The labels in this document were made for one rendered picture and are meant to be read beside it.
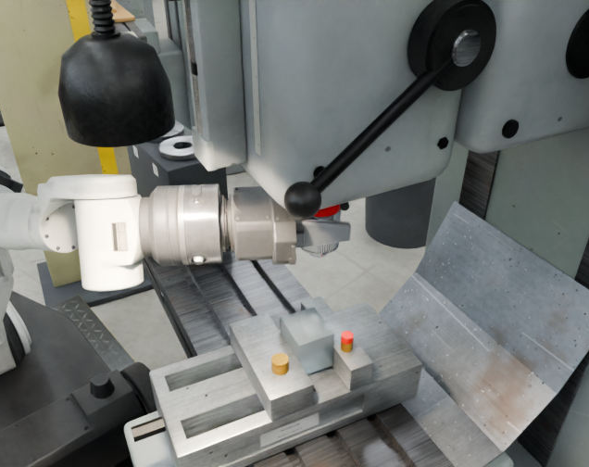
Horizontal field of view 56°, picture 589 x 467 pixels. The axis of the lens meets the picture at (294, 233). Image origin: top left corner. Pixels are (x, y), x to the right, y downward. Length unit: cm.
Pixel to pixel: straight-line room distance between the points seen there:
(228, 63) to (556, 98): 31
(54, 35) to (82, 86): 187
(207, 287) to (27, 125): 142
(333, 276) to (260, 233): 200
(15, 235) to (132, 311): 177
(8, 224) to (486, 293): 70
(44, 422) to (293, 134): 102
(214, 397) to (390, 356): 25
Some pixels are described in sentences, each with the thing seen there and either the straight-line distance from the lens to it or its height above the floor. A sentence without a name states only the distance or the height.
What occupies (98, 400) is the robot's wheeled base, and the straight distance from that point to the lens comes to 132.
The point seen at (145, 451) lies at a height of 85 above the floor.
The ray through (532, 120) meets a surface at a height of 137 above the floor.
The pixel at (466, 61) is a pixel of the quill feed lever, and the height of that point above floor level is 145.
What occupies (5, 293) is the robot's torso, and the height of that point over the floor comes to 89.
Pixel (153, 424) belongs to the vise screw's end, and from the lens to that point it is 77.
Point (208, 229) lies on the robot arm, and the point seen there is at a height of 126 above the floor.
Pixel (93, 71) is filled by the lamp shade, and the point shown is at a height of 147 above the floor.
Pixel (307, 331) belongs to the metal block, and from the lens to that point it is 74.
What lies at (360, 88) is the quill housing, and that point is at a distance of 46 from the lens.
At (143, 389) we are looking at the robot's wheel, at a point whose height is 59.
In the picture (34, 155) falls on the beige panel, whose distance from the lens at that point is 236.
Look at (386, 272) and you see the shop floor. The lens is 262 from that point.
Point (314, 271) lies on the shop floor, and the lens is 259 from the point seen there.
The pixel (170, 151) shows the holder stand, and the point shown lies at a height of 113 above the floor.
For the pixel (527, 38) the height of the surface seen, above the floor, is 145.
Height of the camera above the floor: 157
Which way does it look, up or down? 33 degrees down
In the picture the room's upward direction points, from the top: straight up
